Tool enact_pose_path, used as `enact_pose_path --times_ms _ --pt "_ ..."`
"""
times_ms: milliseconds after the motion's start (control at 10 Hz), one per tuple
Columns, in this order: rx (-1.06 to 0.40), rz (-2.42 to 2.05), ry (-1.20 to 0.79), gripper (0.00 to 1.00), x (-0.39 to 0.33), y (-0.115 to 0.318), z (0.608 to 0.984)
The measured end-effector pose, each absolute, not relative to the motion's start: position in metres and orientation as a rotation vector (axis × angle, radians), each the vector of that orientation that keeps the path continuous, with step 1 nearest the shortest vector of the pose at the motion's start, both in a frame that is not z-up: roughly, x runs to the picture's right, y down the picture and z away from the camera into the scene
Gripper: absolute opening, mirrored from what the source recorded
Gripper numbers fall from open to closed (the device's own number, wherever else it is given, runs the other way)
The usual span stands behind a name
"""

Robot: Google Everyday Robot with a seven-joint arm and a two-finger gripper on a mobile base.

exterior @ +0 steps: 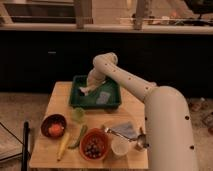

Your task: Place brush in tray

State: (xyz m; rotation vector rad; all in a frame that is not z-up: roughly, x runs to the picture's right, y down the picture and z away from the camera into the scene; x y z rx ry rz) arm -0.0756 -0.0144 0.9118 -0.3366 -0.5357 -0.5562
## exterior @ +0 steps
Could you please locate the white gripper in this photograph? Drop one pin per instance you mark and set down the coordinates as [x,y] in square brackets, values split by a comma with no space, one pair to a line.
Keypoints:
[94,80]

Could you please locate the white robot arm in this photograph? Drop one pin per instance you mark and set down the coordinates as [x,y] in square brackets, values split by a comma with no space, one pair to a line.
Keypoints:
[168,126]

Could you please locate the grey sponge in tray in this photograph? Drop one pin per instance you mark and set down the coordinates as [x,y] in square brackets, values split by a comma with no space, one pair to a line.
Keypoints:
[103,98]

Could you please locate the green plastic tray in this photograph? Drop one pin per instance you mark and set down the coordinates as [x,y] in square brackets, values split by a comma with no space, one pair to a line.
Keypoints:
[77,99]

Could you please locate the small green cup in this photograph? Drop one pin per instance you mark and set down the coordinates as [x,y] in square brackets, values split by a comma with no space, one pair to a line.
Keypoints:
[78,114]

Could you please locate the dark red bowl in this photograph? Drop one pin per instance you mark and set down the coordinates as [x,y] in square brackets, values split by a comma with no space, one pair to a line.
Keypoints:
[49,121]

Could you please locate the yellow banana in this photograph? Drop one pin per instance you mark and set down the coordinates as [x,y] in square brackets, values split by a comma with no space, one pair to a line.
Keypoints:
[63,145]

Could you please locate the orange fruit in bowl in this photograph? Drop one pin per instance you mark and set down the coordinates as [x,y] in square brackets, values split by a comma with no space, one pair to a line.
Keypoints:
[55,130]

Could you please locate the wooden table board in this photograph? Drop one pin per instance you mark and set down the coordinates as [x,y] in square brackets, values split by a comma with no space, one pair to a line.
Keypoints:
[44,155]

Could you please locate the orange bowl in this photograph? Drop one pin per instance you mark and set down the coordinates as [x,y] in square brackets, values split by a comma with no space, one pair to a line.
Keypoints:
[94,133]

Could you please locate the dark grapes in bowl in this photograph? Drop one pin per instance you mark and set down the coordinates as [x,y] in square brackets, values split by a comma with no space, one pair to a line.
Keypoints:
[94,148]

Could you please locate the dark cabinet front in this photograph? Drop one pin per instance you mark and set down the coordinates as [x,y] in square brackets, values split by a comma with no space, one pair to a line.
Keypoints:
[33,61]

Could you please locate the white cup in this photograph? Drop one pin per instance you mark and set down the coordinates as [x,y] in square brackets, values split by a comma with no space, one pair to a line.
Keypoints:
[119,146]

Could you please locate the black stand pole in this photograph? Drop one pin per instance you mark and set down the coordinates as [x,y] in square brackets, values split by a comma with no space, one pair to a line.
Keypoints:
[25,153]

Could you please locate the metal spoon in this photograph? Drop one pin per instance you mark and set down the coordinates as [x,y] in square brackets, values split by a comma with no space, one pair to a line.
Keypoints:
[140,139]

